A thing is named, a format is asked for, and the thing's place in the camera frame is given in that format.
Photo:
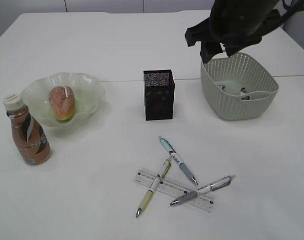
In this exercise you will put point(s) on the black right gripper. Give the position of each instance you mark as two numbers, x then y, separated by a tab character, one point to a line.
230	22

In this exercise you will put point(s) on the clear plastic ruler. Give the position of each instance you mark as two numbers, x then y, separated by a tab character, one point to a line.
174	190

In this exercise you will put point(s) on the cream grip pen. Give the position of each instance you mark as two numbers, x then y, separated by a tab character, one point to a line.
152	187

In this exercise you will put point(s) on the green wavy glass plate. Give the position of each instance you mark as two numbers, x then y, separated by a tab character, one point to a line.
87	91

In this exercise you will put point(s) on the black mesh pen holder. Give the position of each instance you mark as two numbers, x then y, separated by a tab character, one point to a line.
159	90

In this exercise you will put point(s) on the brown Nescafe coffee bottle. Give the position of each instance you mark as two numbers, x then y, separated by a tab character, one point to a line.
27	134

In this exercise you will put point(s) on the blue grip pen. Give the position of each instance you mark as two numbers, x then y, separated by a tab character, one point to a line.
183	167

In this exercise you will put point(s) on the large paper ball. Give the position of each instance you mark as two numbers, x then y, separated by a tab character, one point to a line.
244	95

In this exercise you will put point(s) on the green woven plastic basket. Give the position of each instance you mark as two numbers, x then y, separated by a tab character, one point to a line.
236	72

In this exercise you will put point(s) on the grey grip pen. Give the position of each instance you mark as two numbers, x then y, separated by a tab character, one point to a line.
221	183

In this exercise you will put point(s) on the sugared bread loaf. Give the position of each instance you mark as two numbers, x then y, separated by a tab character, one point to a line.
62	102

